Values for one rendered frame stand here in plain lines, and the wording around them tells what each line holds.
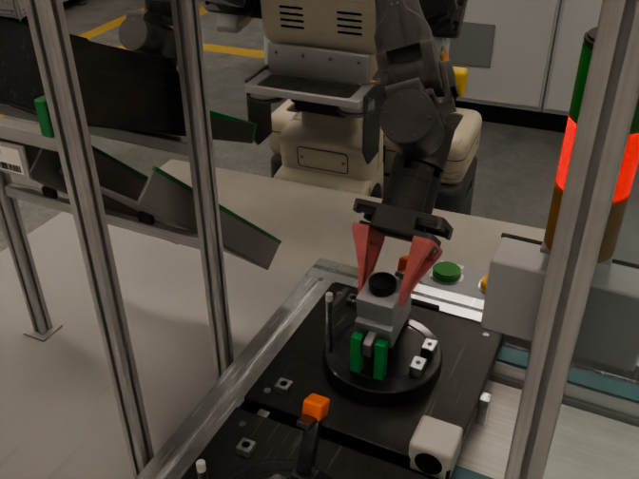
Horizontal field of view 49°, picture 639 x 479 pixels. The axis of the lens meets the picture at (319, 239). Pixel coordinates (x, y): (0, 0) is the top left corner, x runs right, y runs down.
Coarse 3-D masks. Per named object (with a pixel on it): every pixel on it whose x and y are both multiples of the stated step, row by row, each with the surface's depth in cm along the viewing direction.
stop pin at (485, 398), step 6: (480, 396) 80; (486, 396) 80; (480, 402) 79; (486, 402) 79; (480, 408) 80; (486, 408) 79; (480, 414) 80; (486, 414) 80; (480, 420) 81; (486, 420) 81
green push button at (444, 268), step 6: (438, 264) 100; (444, 264) 100; (450, 264) 100; (438, 270) 99; (444, 270) 99; (450, 270) 99; (456, 270) 99; (438, 276) 98; (444, 276) 98; (450, 276) 98; (456, 276) 98
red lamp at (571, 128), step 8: (568, 120) 47; (568, 128) 47; (568, 136) 47; (568, 144) 47; (568, 152) 47; (560, 160) 49; (568, 160) 48; (560, 168) 49; (560, 176) 49; (560, 184) 49
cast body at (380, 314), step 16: (384, 272) 77; (368, 288) 77; (384, 288) 75; (400, 288) 76; (368, 304) 76; (384, 304) 75; (368, 320) 77; (384, 320) 76; (400, 320) 79; (368, 336) 77; (384, 336) 77; (368, 352) 77
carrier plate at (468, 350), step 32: (352, 288) 96; (320, 320) 90; (416, 320) 90; (448, 320) 90; (288, 352) 85; (320, 352) 85; (448, 352) 85; (480, 352) 85; (256, 384) 81; (320, 384) 81; (448, 384) 81; (480, 384) 81; (288, 416) 77; (352, 416) 77; (384, 416) 77; (416, 416) 77; (448, 416) 77; (352, 448) 75; (384, 448) 73
